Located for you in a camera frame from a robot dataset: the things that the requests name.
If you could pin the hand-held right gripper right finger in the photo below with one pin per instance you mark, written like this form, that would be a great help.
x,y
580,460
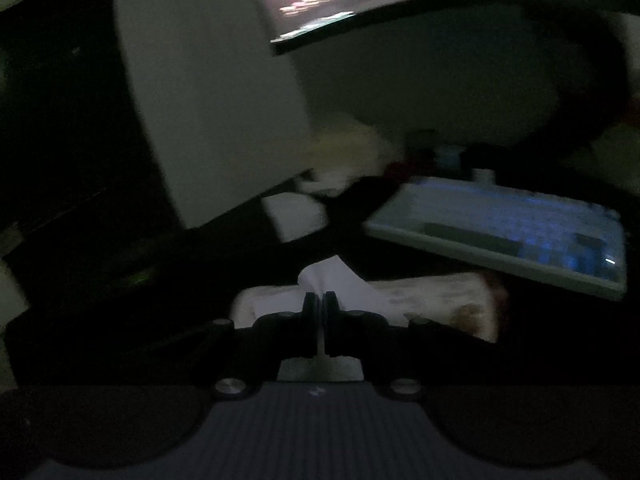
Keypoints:
x,y
331,312

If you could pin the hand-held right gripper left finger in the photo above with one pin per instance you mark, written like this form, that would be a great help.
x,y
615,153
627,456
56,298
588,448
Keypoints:
x,y
310,312

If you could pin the white tissue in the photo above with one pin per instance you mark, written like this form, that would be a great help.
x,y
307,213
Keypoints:
x,y
295,215
327,275

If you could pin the patterned cylindrical container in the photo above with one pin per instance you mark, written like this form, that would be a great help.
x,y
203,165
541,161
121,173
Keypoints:
x,y
435,300

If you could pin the yellow plush toy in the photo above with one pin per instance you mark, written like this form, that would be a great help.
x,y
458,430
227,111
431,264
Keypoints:
x,y
350,145

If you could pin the white backlit keyboard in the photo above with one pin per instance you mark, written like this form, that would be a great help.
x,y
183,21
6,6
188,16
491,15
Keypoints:
x,y
500,230

